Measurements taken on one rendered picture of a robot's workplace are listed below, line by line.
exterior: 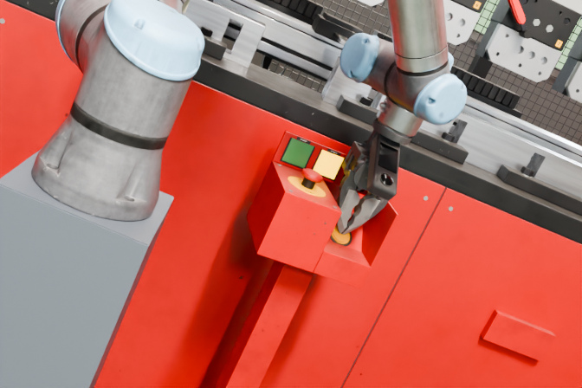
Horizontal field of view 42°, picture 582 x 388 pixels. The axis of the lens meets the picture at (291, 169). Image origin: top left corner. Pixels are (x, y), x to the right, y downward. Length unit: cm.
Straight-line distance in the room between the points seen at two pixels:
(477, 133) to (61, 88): 89
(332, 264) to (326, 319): 40
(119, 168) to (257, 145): 69
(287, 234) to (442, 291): 54
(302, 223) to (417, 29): 40
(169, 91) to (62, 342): 31
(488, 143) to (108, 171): 106
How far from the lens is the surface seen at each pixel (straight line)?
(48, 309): 91
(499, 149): 174
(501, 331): 175
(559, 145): 208
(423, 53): 105
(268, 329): 139
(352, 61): 118
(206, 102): 151
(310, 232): 126
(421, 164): 157
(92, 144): 86
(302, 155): 137
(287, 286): 136
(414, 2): 102
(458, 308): 172
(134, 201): 88
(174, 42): 83
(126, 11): 85
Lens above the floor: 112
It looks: 14 degrees down
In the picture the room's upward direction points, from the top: 25 degrees clockwise
